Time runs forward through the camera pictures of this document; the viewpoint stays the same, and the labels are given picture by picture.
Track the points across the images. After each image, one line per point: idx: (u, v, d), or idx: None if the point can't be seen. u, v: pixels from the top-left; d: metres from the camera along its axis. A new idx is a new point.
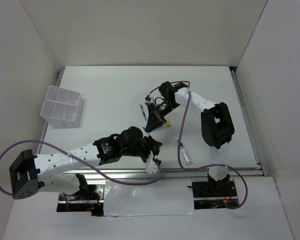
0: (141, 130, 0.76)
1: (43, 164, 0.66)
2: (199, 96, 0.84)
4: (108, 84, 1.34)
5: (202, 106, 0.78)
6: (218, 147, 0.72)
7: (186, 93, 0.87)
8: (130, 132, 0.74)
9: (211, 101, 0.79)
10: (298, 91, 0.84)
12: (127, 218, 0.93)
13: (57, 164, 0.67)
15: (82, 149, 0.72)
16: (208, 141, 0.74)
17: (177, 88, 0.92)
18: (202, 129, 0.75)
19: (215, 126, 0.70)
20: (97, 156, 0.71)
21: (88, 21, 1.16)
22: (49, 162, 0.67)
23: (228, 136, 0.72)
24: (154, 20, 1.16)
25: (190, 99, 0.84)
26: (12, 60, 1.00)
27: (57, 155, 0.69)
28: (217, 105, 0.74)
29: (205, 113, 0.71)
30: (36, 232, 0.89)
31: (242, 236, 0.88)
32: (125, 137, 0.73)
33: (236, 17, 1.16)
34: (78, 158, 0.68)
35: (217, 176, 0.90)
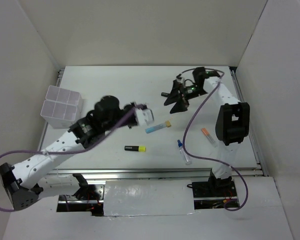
0: (115, 98, 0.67)
1: (25, 172, 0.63)
2: (227, 90, 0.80)
4: (108, 85, 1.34)
5: (225, 100, 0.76)
6: (226, 143, 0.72)
7: (216, 82, 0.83)
8: (105, 103, 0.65)
9: (236, 98, 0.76)
10: (298, 91, 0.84)
12: (127, 218, 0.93)
13: (38, 167, 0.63)
15: (59, 141, 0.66)
16: (219, 134, 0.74)
17: (209, 74, 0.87)
18: (217, 121, 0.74)
19: (230, 122, 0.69)
20: (76, 142, 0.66)
21: (88, 21, 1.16)
22: (30, 167, 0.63)
23: (240, 136, 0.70)
24: (155, 20, 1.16)
25: (216, 88, 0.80)
26: (12, 60, 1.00)
27: (35, 158, 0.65)
28: (240, 103, 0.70)
29: (225, 106, 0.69)
30: (36, 232, 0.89)
31: (242, 236, 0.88)
32: (100, 110, 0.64)
33: (236, 17, 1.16)
34: (55, 153, 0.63)
35: (219, 173, 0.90)
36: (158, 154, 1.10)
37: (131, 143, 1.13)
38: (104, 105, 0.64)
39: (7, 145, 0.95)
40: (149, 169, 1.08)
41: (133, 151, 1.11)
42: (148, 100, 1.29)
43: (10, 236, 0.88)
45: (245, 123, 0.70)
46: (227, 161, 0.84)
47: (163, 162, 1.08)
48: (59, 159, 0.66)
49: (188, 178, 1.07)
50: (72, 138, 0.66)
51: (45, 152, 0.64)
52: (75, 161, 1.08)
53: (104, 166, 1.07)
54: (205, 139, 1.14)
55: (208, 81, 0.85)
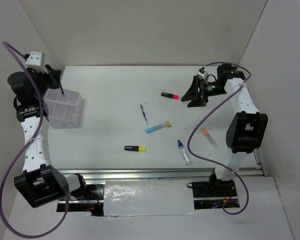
0: (13, 74, 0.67)
1: (37, 161, 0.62)
2: (248, 96, 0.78)
4: (108, 85, 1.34)
5: (244, 107, 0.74)
6: (234, 150, 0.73)
7: (238, 85, 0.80)
8: (13, 83, 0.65)
9: (255, 108, 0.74)
10: (298, 91, 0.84)
12: (127, 218, 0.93)
13: (41, 149, 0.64)
15: (27, 129, 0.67)
16: (229, 140, 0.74)
17: (233, 74, 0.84)
18: (230, 126, 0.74)
19: (243, 131, 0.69)
20: (37, 117, 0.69)
21: (88, 21, 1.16)
22: (35, 155, 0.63)
23: (250, 147, 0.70)
24: (154, 20, 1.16)
25: (237, 93, 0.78)
26: (12, 60, 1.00)
27: (31, 149, 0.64)
28: (258, 114, 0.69)
29: (241, 114, 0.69)
30: (36, 232, 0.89)
31: (242, 236, 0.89)
32: (19, 88, 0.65)
33: (236, 17, 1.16)
34: (35, 131, 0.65)
35: (221, 176, 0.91)
36: (158, 154, 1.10)
37: (131, 143, 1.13)
38: (18, 82, 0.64)
39: (7, 145, 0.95)
40: (149, 169, 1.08)
41: (133, 151, 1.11)
42: (148, 100, 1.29)
43: (10, 236, 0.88)
45: (258, 135, 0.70)
46: (230, 167, 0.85)
47: (163, 162, 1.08)
48: (44, 134, 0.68)
49: (188, 178, 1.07)
50: (32, 118, 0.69)
51: (31, 139, 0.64)
52: (75, 161, 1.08)
53: (105, 166, 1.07)
54: (205, 139, 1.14)
55: (230, 82, 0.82)
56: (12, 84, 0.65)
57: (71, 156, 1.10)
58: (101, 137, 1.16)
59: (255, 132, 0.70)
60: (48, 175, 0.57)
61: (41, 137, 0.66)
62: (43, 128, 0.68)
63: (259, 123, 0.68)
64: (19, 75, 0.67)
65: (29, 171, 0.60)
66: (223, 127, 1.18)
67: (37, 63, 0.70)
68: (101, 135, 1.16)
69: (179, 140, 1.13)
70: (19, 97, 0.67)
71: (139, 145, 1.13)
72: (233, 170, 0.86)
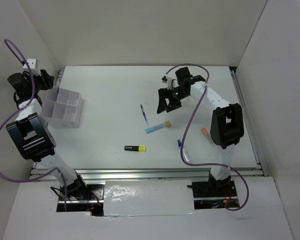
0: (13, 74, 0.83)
1: (26, 114, 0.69)
2: (215, 93, 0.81)
4: (108, 84, 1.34)
5: (216, 103, 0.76)
6: (224, 147, 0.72)
7: (202, 87, 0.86)
8: (12, 79, 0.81)
9: (225, 100, 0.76)
10: (298, 90, 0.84)
12: (127, 218, 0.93)
13: (31, 108, 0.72)
15: (22, 105, 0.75)
16: (216, 139, 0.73)
17: (194, 80, 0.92)
18: (211, 126, 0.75)
19: (225, 126, 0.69)
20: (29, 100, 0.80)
21: (88, 21, 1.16)
22: (26, 112, 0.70)
23: (237, 137, 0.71)
24: (154, 20, 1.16)
25: (204, 94, 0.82)
26: (11, 60, 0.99)
27: (22, 111, 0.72)
28: (231, 105, 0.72)
29: (218, 110, 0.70)
30: (36, 233, 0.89)
31: (243, 236, 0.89)
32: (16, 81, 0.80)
33: (235, 18, 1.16)
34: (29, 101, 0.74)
35: (217, 176, 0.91)
36: (158, 153, 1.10)
37: (131, 143, 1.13)
38: (16, 79, 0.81)
39: (7, 145, 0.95)
40: (149, 168, 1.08)
41: (133, 151, 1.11)
42: (148, 100, 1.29)
43: (10, 236, 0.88)
45: (239, 124, 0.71)
46: (225, 163, 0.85)
47: (163, 162, 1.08)
48: (37, 107, 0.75)
49: (188, 178, 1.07)
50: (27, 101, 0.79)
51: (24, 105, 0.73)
52: (74, 161, 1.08)
53: (105, 166, 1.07)
54: (205, 140, 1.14)
55: (194, 87, 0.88)
56: (10, 80, 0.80)
57: (71, 156, 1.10)
58: (101, 136, 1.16)
59: (235, 123, 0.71)
60: (34, 119, 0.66)
61: (34, 106, 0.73)
62: (35, 102, 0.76)
63: (235, 114, 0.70)
64: (16, 74, 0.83)
65: (19, 119, 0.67)
66: None
67: (32, 67, 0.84)
68: (101, 135, 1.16)
69: (179, 141, 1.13)
70: (17, 91, 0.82)
71: (139, 145, 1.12)
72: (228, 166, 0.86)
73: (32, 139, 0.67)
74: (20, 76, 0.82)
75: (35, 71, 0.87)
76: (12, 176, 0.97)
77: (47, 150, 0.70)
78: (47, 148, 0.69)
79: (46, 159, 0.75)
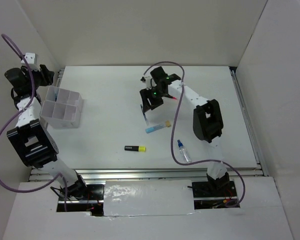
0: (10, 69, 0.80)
1: (27, 119, 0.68)
2: (192, 91, 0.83)
4: (108, 84, 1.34)
5: (195, 102, 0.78)
6: (209, 141, 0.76)
7: (179, 87, 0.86)
8: (10, 74, 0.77)
9: (203, 97, 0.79)
10: (298, 90, 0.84)
12: (127, 218, 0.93)
13: (31, 112, 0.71)
15: (22, 106, 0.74)
16: (201, 136, 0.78)
17: (170, 79, 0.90)
18: (194, 123, 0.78)
19: (206, 122, 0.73)
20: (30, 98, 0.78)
21: (88, 21, 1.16)
22: (27, 116, 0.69)
23: (218, 130, 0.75)
24: (154, 20, 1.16)
25: (182, 93, 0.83)
26: (11, 60, 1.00)
27: (22, 114, 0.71)
28: (209, 101, 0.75)
29: (198, 109, 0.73)
30: (36, 233, 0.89)
31: (243, 236, 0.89)
32: (15, 77, 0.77)
33: (235, 18, 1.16)
34: (29, 102, 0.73)
35: (214, 173, 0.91)
36: (158, 153, 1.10)
37: (131, 143, 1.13)
38: (14, 74, 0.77)
39: (7, 145, 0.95)
40: (149, 168, 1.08)
41: (133, 151, 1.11)
42: None
43: (11, 236, 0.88)
45: (219, 118, 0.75)
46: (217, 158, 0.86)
47: (163, 162, 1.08)
48: (36, 108, 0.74)
49: (188, 178, 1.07)
50: (26, 99, 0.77)
51: (24, 108, 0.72)
52: (74, 161, 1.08)
53: (105, 166, 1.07)
54: None
55: (172, 87, 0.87)
56: (8, 76, 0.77)
57: (71, 156, 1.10)
58: (101, 136, 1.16)
59: (215, 117, 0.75)
60: (36, 126, 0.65)
61: (34, 108, 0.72)
62: (35, 102, 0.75)
63: (213, 109, 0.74)
64: (14, 69, 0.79)
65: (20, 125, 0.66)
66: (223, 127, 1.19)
67: (31, 61, 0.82)
68: (101, 135, 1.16)
69: (179, 140, 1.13)
70: (15, 88, 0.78)
71: (139, 145, 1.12)
72: (221, 161, 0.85)
73: (34, 146, 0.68)
74: (18, 72, 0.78)
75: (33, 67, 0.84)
76: (12, 177, 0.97)
77: (49, 157, 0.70)
78: (49, 156, 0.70)
79: (47, 165, 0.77)
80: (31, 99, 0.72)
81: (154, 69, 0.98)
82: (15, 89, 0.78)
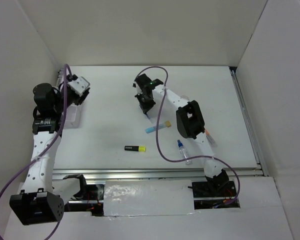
0: (39, 86, 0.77)
1: (37, 181, 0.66)
2: (174, 94, 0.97)
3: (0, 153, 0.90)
4: (108, 84, 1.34)
5: (178, 104, 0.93)
6: (194, 137, 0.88)
7: (162, 91, 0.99)
8: (37, 93, 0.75)
9: (184, 99, 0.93)
10: (298, 91, 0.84)
12: (127, 218, 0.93)
13: (43, 171, 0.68)
15: (37, 144, 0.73)
16: (185, 134, 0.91)
17: (154, 84, 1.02)
18: (178, 123, 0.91)
19: (188, 122, 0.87)
20: (49, 132, 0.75)
21: (88, 22, 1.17)
22: (37, 176, 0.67)
23: (200, 127, 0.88)
24: (154, 20, 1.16)
25: (165, 97, 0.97)
26: (11, 60, 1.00)
27: (34, 167, 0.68)
28: (190, 103, 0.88)
29: (181, 111, 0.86)
30: (36, 233, 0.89)
31: (242, 236, 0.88)
32: (41, 98, 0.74)
33: (235, 17, 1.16)
34: (44, 150, 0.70)
35: (210, 172, 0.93)
36: (158, 154, 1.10)
37: (131, 143, 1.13)
38: (41, 94, 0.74)
39: (7, 145, 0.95)
40: (149, 169, 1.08)
41: (133, 151, 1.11)
42: None
43: (11, 236, 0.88)
45: (199, 117, 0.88)
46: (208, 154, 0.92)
47: (163, 162, 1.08)
48: (51, 156, 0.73)
49: (188, 178, 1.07)
50: (45, 133, 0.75)
51: (37, 157, 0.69)
52: (75, 162, 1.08)
53: (105, 166, 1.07)
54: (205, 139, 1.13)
55: (155, 92, 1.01)
56: (35, 95, 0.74)
57: (71, 156, 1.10)
58: (101, 136, 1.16)
59: (196, 116, 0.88)
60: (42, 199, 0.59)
61: (46, 159, 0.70)
62: (51, 151, 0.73)
63: (194, 109, 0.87)
64: (43, 87, 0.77)
65: (27, 192, 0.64)
66: (223, 127, 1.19)
67: (80, 89, 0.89)
68: (101, 135, 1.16)
69: (179, 141, 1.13)
70: (39, 107, 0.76)
71: (139, 145, 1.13)
72: (212, 156, 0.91)
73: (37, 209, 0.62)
74: (46, 91, 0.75)
75: (74, 88, 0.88)
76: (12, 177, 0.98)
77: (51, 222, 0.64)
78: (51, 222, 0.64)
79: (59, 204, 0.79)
80: (45, 150, 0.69)
81: (138, 77, 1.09)
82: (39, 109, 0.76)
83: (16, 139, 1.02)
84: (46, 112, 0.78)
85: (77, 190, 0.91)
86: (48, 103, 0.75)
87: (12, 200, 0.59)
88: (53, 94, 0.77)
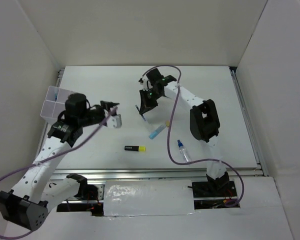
0: (80, 94, 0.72)
1: (27, 186, 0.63)
2: (188, 92, 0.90)
3: None
4: (108, 84, 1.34)
5: (191, 102, 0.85)
6: (206, 140, 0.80)
7: (175, 87, 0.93)
8: (73, 100, 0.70)
9: (198, 98, 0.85)
10: (297, 91, 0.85)
12: (127, 218, 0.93)
13: (37, 178, 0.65)
15: (45, 148, 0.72)
16: (198, 135, 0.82)
17: (167, 81, 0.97)
18: (190, 123, 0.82)
19: (202, 121, 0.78)
20: (61, 142, 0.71)
21: (88, 21, 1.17)
22: (30, 181, 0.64)
23: (215, 129, 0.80)
24: (154, 19, 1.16)
25: (178, 94, 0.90)
26: (11, 60, 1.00)
27: (32, 171, 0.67)
28: (206, 102, 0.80)
29: (195, 109, 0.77)
30: (36, 233, 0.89)
31: (242, 236, 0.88)
32: (71, 107, 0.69)
33: (235, 17, 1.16)
34: (48, 158, 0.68)
35: (215, 173, 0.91)
36: (158, 154, 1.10)
37: (131, 143, 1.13)
38: (74, 102, 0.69)
39: (7, 145, 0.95)
40: (149, 169, 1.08)
41: (133, 151, 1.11)
42: None
43: (10, 236, 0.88)
45: (215, 118, 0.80)
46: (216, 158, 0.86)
47: (163, 162, 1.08)
48: (51, 167, 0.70)
49: (188, 178, 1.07)
50: (56, 140, 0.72)
51: (38, 163, 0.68)
52: (75, 162, 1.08)
53: (105, 166, 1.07)
54: None
55: (167, 88, 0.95)
56: (70, 101, 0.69)
57: (71, 156, 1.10)
58: (101, 136, 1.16)
59: (211, 117, 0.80)
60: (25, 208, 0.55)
61: (46, 168, 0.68)
62: (54, 161, 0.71)
63: (210, 109, 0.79)
64: (79, 96, 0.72)
65: (15, 193, 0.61)
66: (223, 127, 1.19)
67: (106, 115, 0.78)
68: (101, 136, 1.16)
69: (179, 141, 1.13)
70: (66, 113, 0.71)
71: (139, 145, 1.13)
72: (220, 160, 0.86)
73: None
74: (80, 101, 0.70)
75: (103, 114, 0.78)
76: (12, 177, 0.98)
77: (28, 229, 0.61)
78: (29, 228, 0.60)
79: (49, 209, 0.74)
80: (49, 158, 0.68)
81: (150, 71, 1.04)
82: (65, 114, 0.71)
83: (16, 140, 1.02)
84: (69, 119, 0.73)
85: (74, 192, 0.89)
86: (76, 111, 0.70)
87: None
88: (84, 105, 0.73)
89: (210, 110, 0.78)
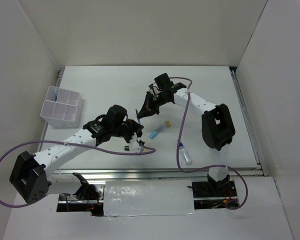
0: (123, 107, 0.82)
1: (47, 158, 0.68)
2: (199, 98, 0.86)
3: None
4: (108, 84, 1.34)
5: (202, 108, 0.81)
6: (219, 148, 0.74)
7: (185, 94, 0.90)
8: (116, 108, 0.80)
9: (211, 103, 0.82)
10: (297, 91, 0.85)
12: (127, 218, 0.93)
13: (59, 155, 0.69)
15: (76, 135, 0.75)
16: (210, 142, 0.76)
17: (176, 88, 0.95)
18: (203, 131, 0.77)
19: (216, 128, 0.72)
20: (92, 137, 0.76)
21: (88, 21, 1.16)
22: (51, 154, 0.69)
23: (229, 137, 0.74)
24: (154, 19, 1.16)
25: (189, 100, 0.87)
26: (11, 60, 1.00)
27: (57, 147, 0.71)
28: (218, 107, 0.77)
29: (207, 115, 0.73)
30: (35, 233, 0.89)
31: (242, 236, 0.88)
32: (112, 112, 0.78)
33: (235, 17, 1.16)
34: (76, 144, 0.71)
35: (217, 176, 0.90)
36: (158, 153, 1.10)
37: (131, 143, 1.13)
38: (116, 111, 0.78)
39: (7, 145, 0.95)
40: (149, 169, 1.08)
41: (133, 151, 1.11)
42: None
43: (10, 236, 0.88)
45: (229, 124, 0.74)
46: (222, 163, 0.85)
47: (163, 162, 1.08)
48: (76, 152, 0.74)
49: (188, 178, 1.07)
50: (87, 134, 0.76)
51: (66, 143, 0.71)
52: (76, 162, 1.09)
53: (105, 166, 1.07)
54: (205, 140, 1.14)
55: (177, 95, 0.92)
56: (113, 109, 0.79)
57: None
58: None
59: (225, 121, 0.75)
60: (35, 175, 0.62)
61: (70, 151, 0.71)
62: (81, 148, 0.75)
63: (224, 114, 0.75)
64: (119, 107, 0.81)
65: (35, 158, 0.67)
66: None
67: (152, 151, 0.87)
68: None
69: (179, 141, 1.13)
70: (105, 117, 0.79)
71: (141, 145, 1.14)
72: (226, 166, 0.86)
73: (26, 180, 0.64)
74: (120, 111, 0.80)
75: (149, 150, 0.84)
76: None
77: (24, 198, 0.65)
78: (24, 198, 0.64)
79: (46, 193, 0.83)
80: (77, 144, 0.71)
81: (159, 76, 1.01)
82: (104, 118, 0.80)
83: (16, 140, 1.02)
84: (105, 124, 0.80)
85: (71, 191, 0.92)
86: (113, 119, 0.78)
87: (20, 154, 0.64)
88: (122, 118, 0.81)
89: (224, 115, 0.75)
